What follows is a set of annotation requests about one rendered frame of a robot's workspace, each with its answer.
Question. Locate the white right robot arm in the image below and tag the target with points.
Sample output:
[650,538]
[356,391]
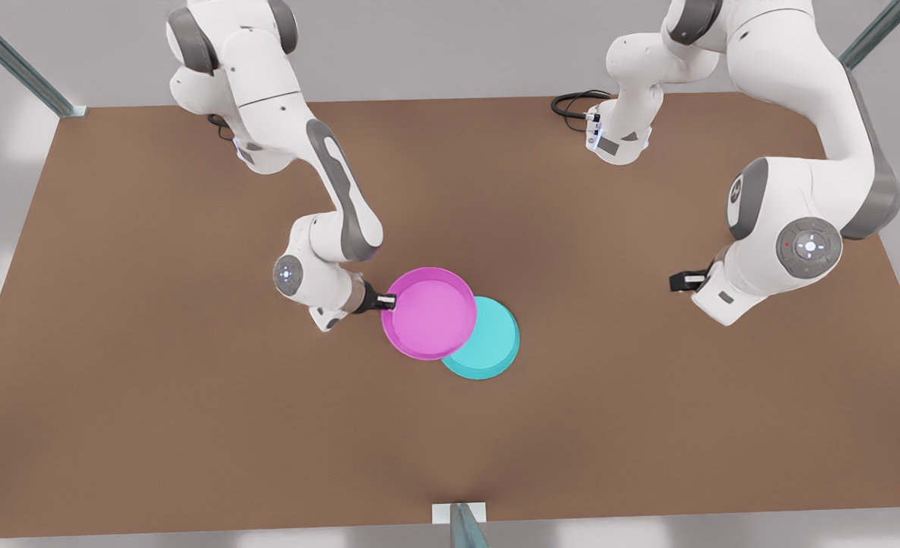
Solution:
[267,68]

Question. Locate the blue plate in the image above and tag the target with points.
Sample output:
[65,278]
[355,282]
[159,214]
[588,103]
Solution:
[491,342]

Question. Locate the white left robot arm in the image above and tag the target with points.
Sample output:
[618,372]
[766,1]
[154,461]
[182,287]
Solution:
[792,76]

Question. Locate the silver frame post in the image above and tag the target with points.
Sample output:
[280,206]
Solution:
[465,525]
[876,30]
[20,65]

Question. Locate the pink plate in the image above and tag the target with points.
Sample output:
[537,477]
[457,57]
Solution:
[428,313]

